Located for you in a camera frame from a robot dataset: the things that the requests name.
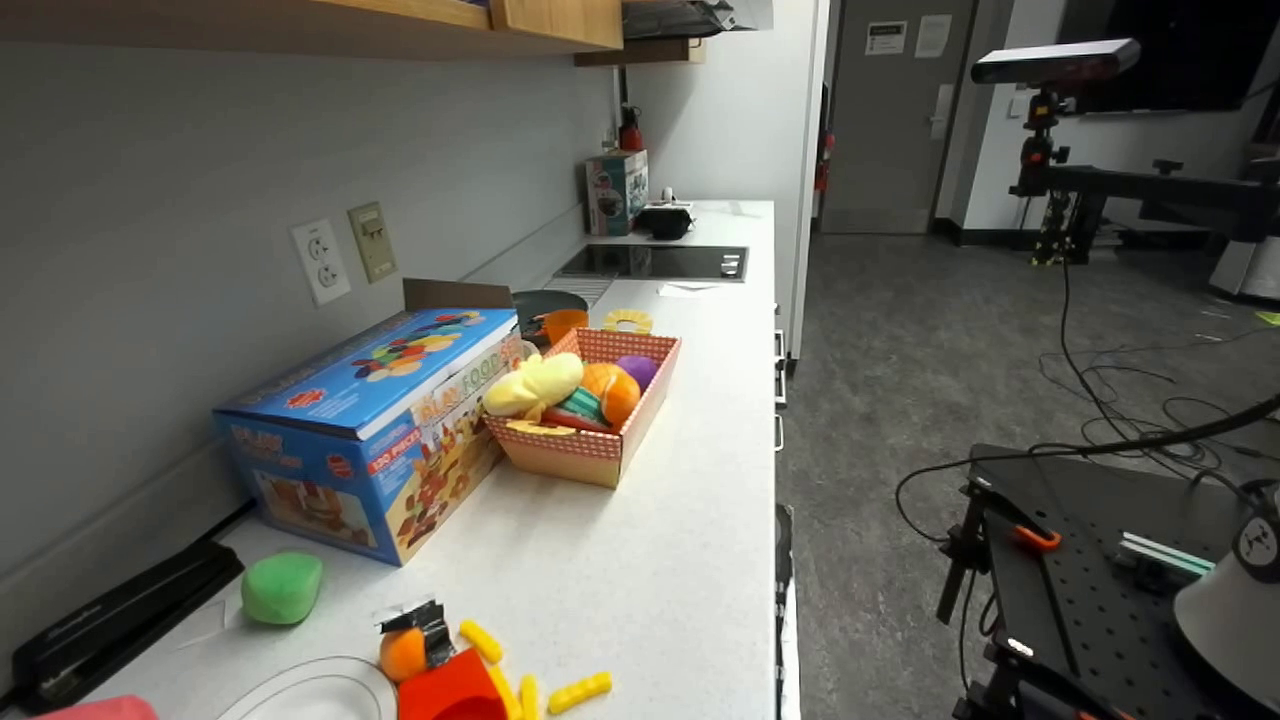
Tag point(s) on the white wall outlet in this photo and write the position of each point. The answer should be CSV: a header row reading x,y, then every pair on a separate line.
x,y
320,262

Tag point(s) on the black optical breadboard table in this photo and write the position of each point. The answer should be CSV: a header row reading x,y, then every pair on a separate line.
x,y
1120,593

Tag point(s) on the coral pink cloth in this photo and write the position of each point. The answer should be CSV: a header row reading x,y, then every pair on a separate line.
x,y
105,708

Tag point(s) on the yellow banana plush toy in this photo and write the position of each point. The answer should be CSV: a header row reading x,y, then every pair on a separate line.
x,y
532,385

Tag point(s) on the black camera on stand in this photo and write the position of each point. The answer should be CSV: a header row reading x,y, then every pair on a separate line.
x,y
1057,63

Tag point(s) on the orange plastic cup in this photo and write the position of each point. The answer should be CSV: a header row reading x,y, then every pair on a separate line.
x,y
558,327

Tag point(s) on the white small plate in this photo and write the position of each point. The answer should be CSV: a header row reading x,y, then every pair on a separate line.
x,y
316,691

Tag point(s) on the beige wall switch plate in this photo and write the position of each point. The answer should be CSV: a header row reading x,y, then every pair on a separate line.
x,y
375,240

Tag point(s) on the green toy ball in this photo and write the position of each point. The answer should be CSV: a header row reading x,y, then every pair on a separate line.
x,y
280,590

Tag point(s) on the blue play food set box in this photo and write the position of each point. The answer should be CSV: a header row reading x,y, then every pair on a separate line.
x,y
382,436

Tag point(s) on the purple plush toy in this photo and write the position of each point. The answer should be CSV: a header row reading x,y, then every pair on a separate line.
x,y
637,364

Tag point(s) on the wooden upper cabinet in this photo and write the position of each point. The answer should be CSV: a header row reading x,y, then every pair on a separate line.
x,y
326,24

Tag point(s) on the red toy fries box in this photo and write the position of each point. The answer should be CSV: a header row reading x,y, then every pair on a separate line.
x,y
445,670

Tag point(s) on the yellow pineapple slice toy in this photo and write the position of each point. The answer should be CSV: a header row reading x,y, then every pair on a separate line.
x,y
630,323

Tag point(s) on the red checkered cardboard basket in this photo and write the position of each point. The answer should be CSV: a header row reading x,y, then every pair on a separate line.
x,y
574,436

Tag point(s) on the black stapler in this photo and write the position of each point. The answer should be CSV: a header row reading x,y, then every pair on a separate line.
x,y
81,651

